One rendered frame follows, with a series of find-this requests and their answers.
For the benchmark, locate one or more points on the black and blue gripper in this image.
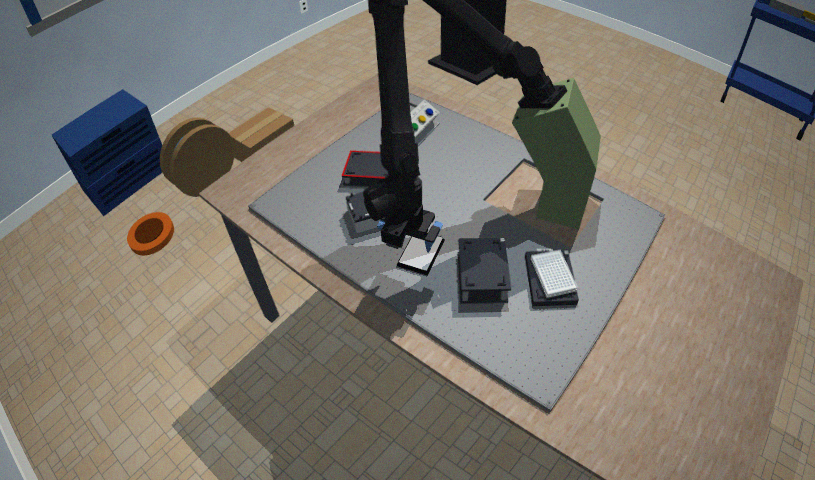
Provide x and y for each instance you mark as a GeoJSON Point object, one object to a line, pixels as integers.
{"type": "Point", "coordinates": [428, 218]}

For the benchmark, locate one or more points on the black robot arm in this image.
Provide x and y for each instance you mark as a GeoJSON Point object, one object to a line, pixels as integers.
{"type": "Point", "coordinates": [397, 133]}

